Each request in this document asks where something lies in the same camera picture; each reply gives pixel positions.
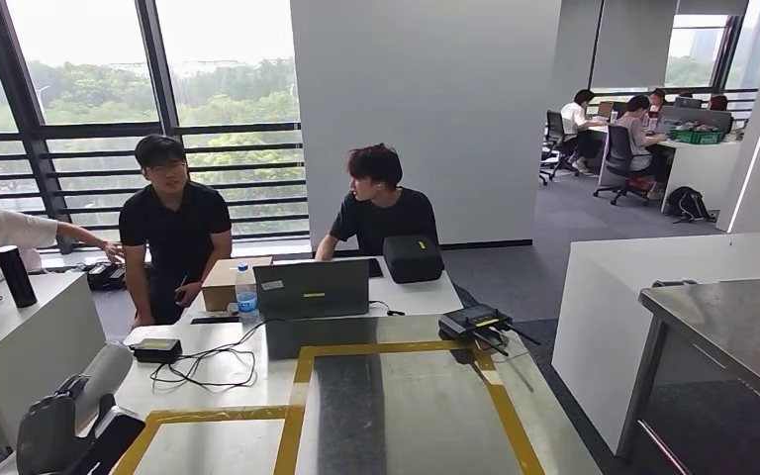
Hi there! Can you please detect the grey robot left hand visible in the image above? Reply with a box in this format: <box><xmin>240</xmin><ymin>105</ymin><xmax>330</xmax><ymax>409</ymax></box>
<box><xmin>16</xmin><ymin>372</ymin><xmax>118</xmax><ymax>475</ymax></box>

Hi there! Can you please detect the steel workbench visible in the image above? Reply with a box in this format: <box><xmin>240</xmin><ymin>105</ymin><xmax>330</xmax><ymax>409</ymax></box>
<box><xmin>107</xmin><ymin>313</ymin><xmax>605</xmax><ymax>475</ymax></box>
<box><xmin>616</xmin><ymin>276</ymin><xmax>760</xmax><ymax>475</ymax></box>

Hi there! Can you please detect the white desk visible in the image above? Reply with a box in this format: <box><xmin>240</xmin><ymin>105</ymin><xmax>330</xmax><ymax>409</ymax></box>
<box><xmin>176</xmin><ymin>253</ymin><xmax>463</xmax><ymax>330</ymax></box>
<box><xmin>599</xmin><ymin>128</ymin><xmax>742</xmax><ymax>215</ymax></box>
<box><xmin>0</xmin><ymin>271</ymin><xmax>107</xmax><ymax>453</ymax></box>

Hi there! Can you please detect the black flat device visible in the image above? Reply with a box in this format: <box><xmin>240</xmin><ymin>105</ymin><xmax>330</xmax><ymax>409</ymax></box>
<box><xmin>132</xmin><ymin>337</ymin><xmax>183</xmax><ymax>365</ymax></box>

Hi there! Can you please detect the black thermos bottle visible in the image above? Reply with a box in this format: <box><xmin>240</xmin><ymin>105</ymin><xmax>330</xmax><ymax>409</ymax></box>
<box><xmin>0</xmin><ymin>244</ymin><xmax>39</xmax><ymax>310</ymax></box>

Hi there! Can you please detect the cardboard box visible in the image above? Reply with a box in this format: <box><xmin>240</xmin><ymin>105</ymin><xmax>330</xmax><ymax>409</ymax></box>
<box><xmin>201</xmin><ymin>256</ymin><xmax>274</xmax><ymax>314</ymax></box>

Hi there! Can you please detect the yellow tape rectangle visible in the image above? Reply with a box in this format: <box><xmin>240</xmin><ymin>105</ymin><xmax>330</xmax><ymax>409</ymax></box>
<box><xmin>112</xmin><ymin>338</ymin><xmax>546</xmax><ymax>475</ymax></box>

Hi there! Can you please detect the clear water bottle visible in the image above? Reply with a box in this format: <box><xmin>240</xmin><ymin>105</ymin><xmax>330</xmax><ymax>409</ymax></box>
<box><xmin>235</xmin><ymin>263</ymin><xmax>260</xmax><ymax>326</ymax></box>

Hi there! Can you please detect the grey laptop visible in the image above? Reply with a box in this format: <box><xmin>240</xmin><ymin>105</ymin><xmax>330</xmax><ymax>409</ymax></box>
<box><xmin>253</xmin><ymin>259</ymin><xmax>371</xmax><ymax>322</ymax></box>

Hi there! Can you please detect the black hard case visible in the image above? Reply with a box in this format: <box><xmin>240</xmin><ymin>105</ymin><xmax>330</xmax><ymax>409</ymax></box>
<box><xmin>382</xmin><ymin>235</ymin><xmax>445</xmax><ymax>285</ymax></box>

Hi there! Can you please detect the black antenna device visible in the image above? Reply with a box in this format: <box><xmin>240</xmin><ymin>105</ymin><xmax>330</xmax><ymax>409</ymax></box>
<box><xmin>437</xmin><ymin>303</ymin><xmax>542</xmax><ymax>358</ymax></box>

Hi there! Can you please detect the white block table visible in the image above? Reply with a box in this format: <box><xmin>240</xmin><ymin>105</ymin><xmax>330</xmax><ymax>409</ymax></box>
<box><xmin>551</xmin><ymin>233</ymin><xmax>760</xmax><ymax>457</ymax></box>

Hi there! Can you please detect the black office chair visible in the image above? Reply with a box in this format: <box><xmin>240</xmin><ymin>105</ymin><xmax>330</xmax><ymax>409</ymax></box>
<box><xmin>538</xmin><ymin>110</ymin><xmax>579</xmax><ymax>187</ymax></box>
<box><xmin>593</xmin><ymin>124</ymin><xmax>655</xmax><ymax>208</ymax></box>

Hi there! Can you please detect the black backpack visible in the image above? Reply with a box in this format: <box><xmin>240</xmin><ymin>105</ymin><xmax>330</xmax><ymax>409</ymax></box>
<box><xmin>665</xmin><ymin>186</ymin><xmax>715</xmax><ymax>225</ymax></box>

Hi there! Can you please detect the green plastic crate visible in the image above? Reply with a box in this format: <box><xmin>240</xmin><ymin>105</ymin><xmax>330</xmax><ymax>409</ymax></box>
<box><xmin>668</xmin><ymin>128</ymin><xmax>726</xmax><ymax>146</ymax></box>

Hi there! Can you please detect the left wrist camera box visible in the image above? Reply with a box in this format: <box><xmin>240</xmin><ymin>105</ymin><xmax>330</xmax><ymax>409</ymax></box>
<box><xmin>61</xmin><ymin>405</ymin><xmax>146</xmax><ymax>475</ymax></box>

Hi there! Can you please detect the black cable heap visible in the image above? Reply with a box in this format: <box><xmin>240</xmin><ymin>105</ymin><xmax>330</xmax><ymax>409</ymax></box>
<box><xmin>84</xmin><ymin>260</ymin><xmax>127</xmax><ymax>292</ymax></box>

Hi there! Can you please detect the black cable bundle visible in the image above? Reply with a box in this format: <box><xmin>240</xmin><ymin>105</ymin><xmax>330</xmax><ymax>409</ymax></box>
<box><xmin>150</xmin><ymin>318</ymin><xmax>284</xmax><ymax>389</ymax></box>

